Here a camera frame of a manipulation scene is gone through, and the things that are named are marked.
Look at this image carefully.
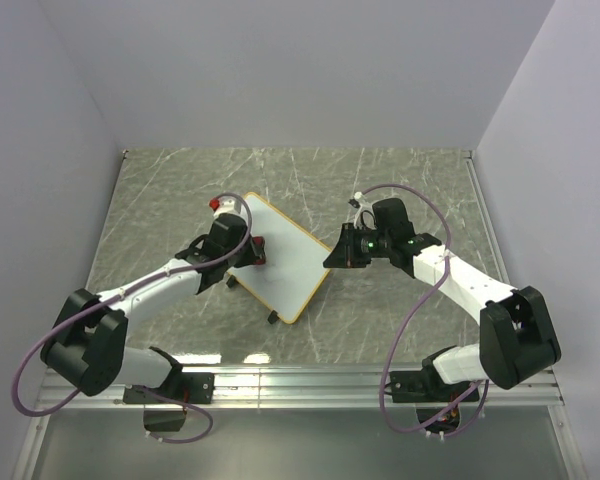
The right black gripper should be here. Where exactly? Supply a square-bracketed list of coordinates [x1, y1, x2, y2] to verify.
[324, 223, 392, 269]

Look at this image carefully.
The red heart-shaped eraser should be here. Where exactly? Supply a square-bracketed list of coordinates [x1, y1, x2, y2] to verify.
[251, 236, 266, 265]

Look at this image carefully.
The yellow framed whiteboard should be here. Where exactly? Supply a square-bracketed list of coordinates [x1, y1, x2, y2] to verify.
[228, 192, 331, 324]

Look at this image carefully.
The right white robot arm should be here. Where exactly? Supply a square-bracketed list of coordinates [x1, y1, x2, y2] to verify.
[323, 193, 561, 400]

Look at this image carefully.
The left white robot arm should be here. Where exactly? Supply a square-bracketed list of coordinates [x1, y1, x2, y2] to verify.
[40, 214, 266, 402]

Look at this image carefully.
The right black whiteboard foot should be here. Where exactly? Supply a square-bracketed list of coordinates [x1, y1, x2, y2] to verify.
[267, 310, 280, 325]

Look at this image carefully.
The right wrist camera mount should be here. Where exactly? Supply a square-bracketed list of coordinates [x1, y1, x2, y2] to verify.
[349, 191, 376, 229]

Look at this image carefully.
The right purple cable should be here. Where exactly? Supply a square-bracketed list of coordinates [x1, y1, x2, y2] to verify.
[377, 182, 491, 441]

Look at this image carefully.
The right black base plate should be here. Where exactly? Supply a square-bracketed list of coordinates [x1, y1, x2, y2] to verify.
[380, 368, 480, 404]

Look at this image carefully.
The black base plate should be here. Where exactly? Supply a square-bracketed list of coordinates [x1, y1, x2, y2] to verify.
[122, 372, 215, 405]
[380, 368, 480, 404]

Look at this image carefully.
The aluminium mounting rail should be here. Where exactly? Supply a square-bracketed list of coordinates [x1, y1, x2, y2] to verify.
[34, 364, 564, 410]

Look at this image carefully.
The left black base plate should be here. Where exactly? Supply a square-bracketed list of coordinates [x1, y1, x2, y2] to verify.
[122, 372, 215, 405]

